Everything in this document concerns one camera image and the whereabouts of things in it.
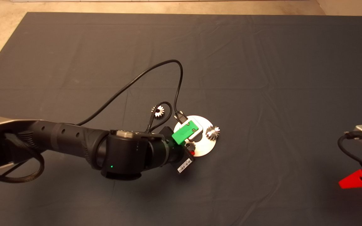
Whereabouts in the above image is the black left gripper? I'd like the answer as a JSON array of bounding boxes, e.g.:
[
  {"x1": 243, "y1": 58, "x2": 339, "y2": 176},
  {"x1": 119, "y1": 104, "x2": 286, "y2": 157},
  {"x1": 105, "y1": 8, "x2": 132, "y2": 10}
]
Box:
[{"x1": 161, "y1": 126, "x2": 196, "y2": 175}]

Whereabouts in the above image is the round metal carrier plate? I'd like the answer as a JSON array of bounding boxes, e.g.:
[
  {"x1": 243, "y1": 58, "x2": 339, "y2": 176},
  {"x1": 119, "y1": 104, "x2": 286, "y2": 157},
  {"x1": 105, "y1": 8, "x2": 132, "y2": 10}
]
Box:
[{"x1": 174, "y1": 116, "x2": 218, "y2": 157}]

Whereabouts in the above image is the dark grey table cloth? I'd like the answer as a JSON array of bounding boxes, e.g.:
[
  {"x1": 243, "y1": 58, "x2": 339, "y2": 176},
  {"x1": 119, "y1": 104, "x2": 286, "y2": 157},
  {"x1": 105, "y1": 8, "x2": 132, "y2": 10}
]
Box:
[{"x1": 0, "y1": 11, "x2": 362, "y2": 226}]

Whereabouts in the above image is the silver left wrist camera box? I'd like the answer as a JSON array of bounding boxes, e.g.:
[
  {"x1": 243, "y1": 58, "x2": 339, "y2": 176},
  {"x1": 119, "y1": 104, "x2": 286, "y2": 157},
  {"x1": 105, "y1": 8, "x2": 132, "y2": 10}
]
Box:
[{"x1": 181, "y1": 117, "x2": 204, "y2": 140}]

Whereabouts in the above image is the green left camera mount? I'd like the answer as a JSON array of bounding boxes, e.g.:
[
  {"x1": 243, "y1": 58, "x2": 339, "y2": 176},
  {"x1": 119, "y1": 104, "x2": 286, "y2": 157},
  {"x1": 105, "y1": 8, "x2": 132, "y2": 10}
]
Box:
[{"x1": 172, "y1": 120, "x2": 199, "y2": 145}]

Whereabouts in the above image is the smooth black left camera cable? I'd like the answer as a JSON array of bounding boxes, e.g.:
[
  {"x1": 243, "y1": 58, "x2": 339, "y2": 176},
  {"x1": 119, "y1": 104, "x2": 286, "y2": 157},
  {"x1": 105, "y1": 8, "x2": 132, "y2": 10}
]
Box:
[{"x1": 0, "y1": 59, "x2": 189, "y2": 193}]

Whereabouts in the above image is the smooth black camera cable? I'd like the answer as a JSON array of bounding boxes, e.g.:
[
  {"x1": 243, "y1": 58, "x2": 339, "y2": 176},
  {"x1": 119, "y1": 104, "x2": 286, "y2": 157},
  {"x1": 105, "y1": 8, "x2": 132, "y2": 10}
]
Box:
[
  {"x1": 0, "y1": 59, "x2": 189, "y2": 193},
  {"x1": 337, "y1": 131, "x2": 362, "y2": 175}
]

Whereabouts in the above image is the smooth black right camera cable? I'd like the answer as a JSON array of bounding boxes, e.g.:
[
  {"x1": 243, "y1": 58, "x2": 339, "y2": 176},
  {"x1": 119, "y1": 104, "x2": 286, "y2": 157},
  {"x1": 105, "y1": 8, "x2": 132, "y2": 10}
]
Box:
[{"x1": 337, "y1": 131, "x2": 362, "y2": 175}]

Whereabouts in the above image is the braided black left arm cable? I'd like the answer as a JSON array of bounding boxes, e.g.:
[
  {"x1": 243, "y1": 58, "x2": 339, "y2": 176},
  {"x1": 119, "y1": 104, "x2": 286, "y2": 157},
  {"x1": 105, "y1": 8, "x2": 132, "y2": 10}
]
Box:
[{"x1": 145, "y1": 101, "x2": 173, "y2": 132}]

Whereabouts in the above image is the thick braided black cable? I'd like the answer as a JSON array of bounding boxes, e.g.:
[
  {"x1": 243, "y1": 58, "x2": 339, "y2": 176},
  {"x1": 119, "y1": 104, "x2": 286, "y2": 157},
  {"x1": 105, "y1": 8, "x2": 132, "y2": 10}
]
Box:
[{"x1": 0, "y1": 132, "x2": 45, "y2": 184}]

